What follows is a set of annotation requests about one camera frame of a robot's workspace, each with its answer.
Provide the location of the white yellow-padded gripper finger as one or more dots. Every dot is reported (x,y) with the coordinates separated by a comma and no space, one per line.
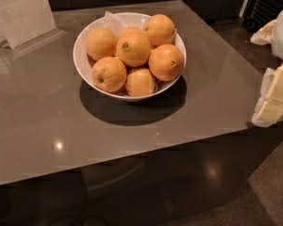
(264,35)
(269,108)

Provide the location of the clear plastic wrap in bowl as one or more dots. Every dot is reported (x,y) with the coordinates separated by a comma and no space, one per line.
(114,22)

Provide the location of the white ceramic bowl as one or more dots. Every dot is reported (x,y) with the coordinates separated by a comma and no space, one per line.
(84,63)

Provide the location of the orange centre with stem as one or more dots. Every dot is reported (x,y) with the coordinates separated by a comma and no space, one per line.
(134,49)

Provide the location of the acrylic sign holder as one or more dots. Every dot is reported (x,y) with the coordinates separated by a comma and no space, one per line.
(26,23)

